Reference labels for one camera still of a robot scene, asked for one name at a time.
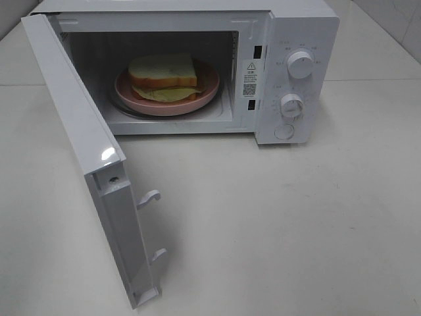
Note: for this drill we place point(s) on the pink round plate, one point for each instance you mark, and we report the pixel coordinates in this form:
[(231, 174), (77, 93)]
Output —
[(208, 84)]

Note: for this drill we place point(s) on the white microwave knob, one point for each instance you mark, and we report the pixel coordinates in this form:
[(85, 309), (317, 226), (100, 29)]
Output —
[(291, 105), (300, 63)]

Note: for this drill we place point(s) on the white lower microwave knob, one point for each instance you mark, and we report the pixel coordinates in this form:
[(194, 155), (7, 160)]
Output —
[(291, 105)]

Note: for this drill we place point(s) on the white microwave door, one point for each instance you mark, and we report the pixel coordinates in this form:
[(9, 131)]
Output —
[(101, 160)]

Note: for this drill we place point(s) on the white warning label sticker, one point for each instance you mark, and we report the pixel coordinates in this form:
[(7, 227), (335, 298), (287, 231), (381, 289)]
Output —
[(251, 72)]

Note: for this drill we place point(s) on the white round door button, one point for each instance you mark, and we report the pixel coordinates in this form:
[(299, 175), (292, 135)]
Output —
[(284, 131)]

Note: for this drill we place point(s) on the glass microwave turntable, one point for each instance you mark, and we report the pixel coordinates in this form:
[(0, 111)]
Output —
[(216, 110)]

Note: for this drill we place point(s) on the white upper microwave knob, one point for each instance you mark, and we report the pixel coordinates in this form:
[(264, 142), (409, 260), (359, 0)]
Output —
[(300, 63)]

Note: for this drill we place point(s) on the white bread sandwich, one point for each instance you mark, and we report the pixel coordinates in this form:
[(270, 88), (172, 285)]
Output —
[(164, 78)]

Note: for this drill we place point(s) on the white microwave oven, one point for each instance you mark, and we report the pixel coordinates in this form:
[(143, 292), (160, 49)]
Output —
[(102, 37)]

